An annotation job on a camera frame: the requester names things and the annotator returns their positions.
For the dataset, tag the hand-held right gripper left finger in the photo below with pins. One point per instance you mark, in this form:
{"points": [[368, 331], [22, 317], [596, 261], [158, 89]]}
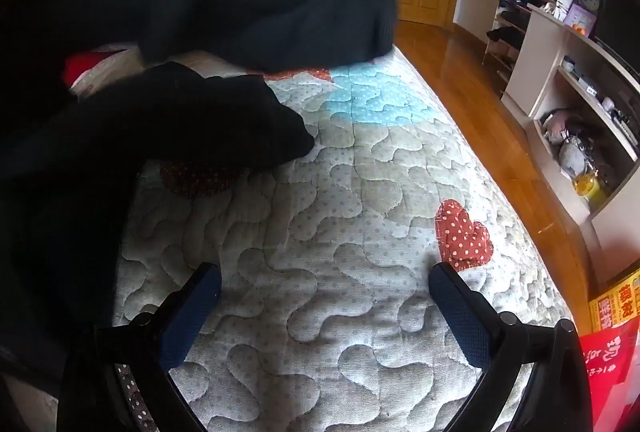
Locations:
{"points": [[192, 312]]}

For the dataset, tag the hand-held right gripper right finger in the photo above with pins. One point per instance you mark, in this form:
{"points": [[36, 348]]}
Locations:
{"points": [[460, 317]]}

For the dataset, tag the black pants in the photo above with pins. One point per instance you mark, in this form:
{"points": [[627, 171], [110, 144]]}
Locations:
{"points": [[175, 122]]}

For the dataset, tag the patchwork quilted bedspread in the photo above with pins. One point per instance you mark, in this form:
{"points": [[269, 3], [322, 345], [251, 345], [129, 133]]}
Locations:
{"points": [[350, 212]]}

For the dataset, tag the red bag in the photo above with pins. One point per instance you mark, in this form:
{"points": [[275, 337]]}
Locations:
{"points": [[607, 362]]}

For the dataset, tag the yellow printed box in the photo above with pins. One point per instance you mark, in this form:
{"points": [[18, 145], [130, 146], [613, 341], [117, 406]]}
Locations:
{"points": [[617, 302]]}

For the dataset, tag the yellow jar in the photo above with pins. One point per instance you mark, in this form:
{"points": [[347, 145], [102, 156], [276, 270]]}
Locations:
{"points": [[590, 189]]}

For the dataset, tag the grey soft bag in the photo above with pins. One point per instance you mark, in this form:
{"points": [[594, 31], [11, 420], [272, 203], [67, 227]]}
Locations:
{"points": [[572, 157]]}

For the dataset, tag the pink soft bag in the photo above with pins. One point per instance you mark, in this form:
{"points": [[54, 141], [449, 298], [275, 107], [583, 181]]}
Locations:
{"points": [[557, 124]]}

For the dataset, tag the small white cup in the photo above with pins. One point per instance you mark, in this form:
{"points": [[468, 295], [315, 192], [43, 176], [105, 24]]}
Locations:
{"points": [[608, 103]]}

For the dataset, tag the white shelf unit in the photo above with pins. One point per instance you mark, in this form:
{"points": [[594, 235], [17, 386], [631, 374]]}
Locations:
{"points": [[542, 57]]}

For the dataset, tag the white shoe rack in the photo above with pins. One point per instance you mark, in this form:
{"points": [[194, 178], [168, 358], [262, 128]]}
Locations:
{"points": [[510, 19]]}

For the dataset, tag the purple card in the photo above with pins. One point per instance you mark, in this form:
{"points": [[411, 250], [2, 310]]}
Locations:
{"points": [[580, 19]]}

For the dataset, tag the black television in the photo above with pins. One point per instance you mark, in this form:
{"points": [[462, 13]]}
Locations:
{"points": [[620, 22]]}

